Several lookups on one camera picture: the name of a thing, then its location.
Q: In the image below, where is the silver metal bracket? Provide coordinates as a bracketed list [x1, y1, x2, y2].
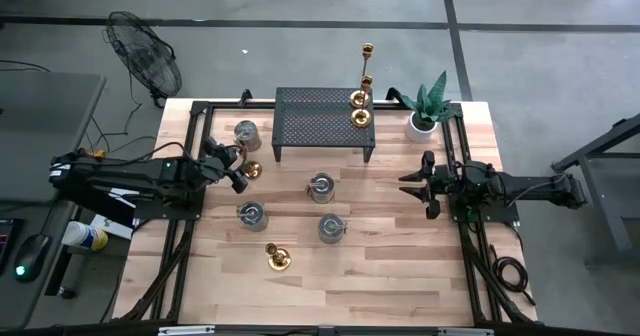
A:
[438, 327, 494, 336]
[158, 325, 216, 336]

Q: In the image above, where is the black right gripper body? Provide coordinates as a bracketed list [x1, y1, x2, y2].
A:
[422, 149, 457, 221]

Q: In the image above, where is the short gold candlestick holder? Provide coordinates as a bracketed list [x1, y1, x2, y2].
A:
[233, 145, 264, 181]

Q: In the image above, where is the black floor fan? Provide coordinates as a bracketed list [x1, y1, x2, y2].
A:
[102, 9, 184, 108]

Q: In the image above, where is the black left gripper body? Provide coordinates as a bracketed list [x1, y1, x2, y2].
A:
[199, 135, 250, 195]

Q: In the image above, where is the medium gold candlestick holder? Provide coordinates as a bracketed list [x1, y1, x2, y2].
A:
[264, 242, 293, 272]
[349, 74, 375, 129]

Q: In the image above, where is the black backlit keyboard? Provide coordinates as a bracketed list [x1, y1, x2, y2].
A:
[0, 218, 25, 277]

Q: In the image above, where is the black computer mouse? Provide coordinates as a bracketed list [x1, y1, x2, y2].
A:
[13, 233, 51, 283]

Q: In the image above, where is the black aluminium rig frame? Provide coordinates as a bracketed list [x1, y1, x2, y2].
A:
[112, 98, 539, 327]

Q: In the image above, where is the grey tabletop panel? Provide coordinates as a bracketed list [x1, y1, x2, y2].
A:
[0, 70, 107, 205]

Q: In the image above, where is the black coiled cable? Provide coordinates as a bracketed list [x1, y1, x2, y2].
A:
[491, 244, 537, 307]

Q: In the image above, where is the grey desk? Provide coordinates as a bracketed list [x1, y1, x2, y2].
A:
[0, 200, 76, 330]

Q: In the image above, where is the black desk post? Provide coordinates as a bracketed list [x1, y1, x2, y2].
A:
[44, 248, 86, 300]

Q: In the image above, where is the silver lidded candle tin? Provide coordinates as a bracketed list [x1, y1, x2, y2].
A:
[236, 200, 270, 233]
[317, 212, 349, 246]
[232, 119, 263, 153]
[305, 171, 337, 205]

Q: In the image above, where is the white paper sheet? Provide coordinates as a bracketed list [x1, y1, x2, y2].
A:
[89, 214, 134, 241]

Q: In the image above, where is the white disinfectant wipes canister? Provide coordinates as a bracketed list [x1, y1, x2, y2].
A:
[62, 220, 110, 252]

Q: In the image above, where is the grey metal table stand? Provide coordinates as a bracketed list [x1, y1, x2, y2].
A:
[549, 111, 640, 268]

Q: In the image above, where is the snake plant in white pot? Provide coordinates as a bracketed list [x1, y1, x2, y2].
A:
[397, 69, 459, 145]

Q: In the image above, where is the black perforated metal shelf riser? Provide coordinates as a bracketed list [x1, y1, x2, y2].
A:
[271, 86, 377, 165]

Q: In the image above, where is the tall gold candlestick holder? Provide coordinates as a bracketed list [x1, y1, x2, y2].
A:
[348, 42, 376, 110]

